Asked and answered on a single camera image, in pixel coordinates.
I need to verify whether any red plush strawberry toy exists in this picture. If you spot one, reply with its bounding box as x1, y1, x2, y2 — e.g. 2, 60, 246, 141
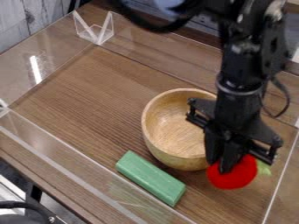
206, 155, 273, 190

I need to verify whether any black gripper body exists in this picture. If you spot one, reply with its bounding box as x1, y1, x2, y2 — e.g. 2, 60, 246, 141
186, 83, 283, 165

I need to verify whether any black table clamp bracket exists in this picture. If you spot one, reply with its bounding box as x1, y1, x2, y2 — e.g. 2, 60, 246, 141
24, 183, 68, 224

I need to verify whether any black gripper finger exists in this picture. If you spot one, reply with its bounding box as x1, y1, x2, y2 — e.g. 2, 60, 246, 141
219, 136, 249, 174
204, 127, 224, 165

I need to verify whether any clear acrylic tray wall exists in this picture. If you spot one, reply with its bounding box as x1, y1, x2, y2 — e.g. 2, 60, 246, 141
0, 5, 299, 224

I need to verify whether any black cable lower left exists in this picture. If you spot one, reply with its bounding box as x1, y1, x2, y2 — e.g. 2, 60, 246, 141
0, 199, 52, 224

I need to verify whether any wooden bowl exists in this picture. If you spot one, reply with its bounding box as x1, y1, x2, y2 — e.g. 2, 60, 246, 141
142, 88, 216, 172

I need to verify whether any clear acrylic corner bracket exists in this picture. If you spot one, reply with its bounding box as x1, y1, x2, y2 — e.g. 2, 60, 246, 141
72, 11, 115, 46

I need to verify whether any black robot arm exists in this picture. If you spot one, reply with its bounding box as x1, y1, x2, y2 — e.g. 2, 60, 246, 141
111, 0, 290, 174

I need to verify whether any green rectangular block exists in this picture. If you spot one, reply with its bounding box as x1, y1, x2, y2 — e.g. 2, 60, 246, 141
116, 150, 186, 207

